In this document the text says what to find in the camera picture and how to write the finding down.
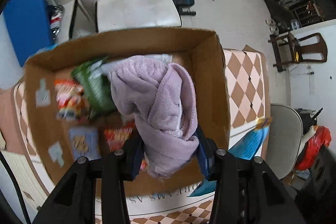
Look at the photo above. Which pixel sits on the white zip pouch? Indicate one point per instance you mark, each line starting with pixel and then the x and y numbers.
pixel 106 67

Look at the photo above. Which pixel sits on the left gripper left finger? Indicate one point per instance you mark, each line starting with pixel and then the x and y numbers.
pixel 73 198

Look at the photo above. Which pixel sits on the blue long snack packet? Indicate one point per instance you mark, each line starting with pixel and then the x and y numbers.
pixel 246 148

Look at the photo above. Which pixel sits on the green snack packet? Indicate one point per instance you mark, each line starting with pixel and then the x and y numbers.
pixel 96 87

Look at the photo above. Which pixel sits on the cardboard box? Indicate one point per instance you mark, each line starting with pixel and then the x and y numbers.
pixel 198 51

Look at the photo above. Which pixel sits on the blue foam mat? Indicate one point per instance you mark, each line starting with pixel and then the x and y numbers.
pixel 28 25

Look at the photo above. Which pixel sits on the red plastic bag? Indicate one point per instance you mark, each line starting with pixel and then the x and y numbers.
pixel 322 137

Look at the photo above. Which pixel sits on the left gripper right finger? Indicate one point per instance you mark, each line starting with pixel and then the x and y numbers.
pixel 247 191

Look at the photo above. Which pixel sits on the dark wooden chair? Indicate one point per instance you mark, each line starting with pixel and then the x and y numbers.
pixel 297 51

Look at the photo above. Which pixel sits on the lilac towel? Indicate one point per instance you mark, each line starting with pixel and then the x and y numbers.
pixel 162 99

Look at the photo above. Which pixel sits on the orange red snack packet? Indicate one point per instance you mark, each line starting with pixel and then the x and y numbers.
pixel 70 100

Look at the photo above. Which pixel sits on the checkered table mat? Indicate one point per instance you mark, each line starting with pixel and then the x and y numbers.
pixel 248 91

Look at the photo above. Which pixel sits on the light blue cartoon packet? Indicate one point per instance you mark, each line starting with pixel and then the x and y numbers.
pixel 84 142

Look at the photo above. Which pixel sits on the grey round chair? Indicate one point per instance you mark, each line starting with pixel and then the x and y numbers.
pixel 285 134

